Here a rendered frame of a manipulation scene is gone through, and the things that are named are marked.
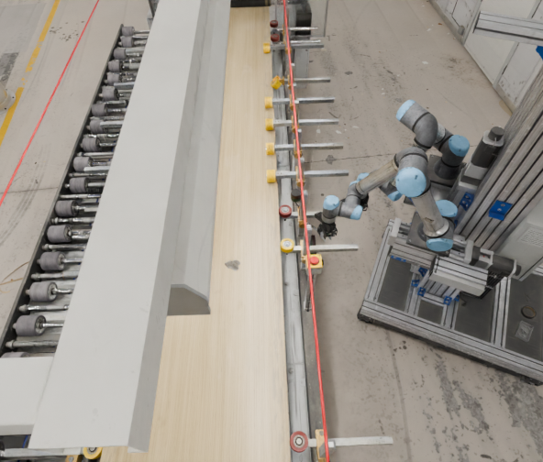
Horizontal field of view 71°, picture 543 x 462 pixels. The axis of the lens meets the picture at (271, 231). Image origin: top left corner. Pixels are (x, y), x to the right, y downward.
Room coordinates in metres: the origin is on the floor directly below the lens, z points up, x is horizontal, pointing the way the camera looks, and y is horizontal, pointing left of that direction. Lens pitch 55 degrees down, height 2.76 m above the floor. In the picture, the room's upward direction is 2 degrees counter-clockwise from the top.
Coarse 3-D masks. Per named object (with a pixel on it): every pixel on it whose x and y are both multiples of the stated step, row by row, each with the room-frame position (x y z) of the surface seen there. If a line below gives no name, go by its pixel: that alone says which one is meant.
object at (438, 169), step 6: (438, 162) 1.60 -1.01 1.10; (444, 162) 1.57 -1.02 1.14; (438, 168) 1.58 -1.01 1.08; (444, 168) 1.55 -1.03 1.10; (450, 168) 1.54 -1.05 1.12; (456, 168) 1.54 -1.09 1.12; (438, 174) 1.55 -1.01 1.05; (444, 174) 1.53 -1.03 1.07; (450, 174) 1.53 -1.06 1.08; (456, 174) 1.54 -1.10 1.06
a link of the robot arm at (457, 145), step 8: (456, 136) 1.64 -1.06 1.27; (440, 144) 1.63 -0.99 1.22; (448, 144) 1.61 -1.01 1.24; (456, 144) 1.58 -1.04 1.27; (464, 144) 1.58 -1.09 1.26; (448, 152) 1.57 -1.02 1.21; (456, 152) 1.54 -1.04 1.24; (464, 152) 1.54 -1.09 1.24; (448, 160) 1.56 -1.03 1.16; (456, 160) 1.54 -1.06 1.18
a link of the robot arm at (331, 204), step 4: (328, 196) 1.22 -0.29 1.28; (332, 196) 1.22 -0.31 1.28; (336, 196) 1.22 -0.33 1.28; (328, 200) 1.20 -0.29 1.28; (332, 200) 1.20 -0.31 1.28; (336, 200) 1.20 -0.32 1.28; (324, 204) 1.19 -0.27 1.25; (328, 204) 1.17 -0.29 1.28; (332, 204) 1.17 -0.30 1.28; (336, 204) 1.17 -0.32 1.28; (324, 208) 1.19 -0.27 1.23; (328, 208) 1.17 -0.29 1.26; (332, 208) 1.16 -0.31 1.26; (336, 208) 1.17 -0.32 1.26; (324, 212) 1.18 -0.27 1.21; (328, 212) 1.16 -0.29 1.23; (332, 212) 1.16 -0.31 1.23; (336, 212) 1.15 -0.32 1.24; (328, 216) 1.16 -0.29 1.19; (332, 216) 1.16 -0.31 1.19
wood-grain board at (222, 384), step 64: (256, 64) 3.01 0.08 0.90; (256, 128) 2.20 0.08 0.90; (256, 192) 1.59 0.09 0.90; (256, 256) 1.12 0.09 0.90; (192, 320) 0.75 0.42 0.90; (256, 320) 0.74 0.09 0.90; (192, 384) 0.44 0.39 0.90; (256, 384) 0.43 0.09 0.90; (192, 448) 0.18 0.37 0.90; (256, 448) 0.17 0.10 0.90
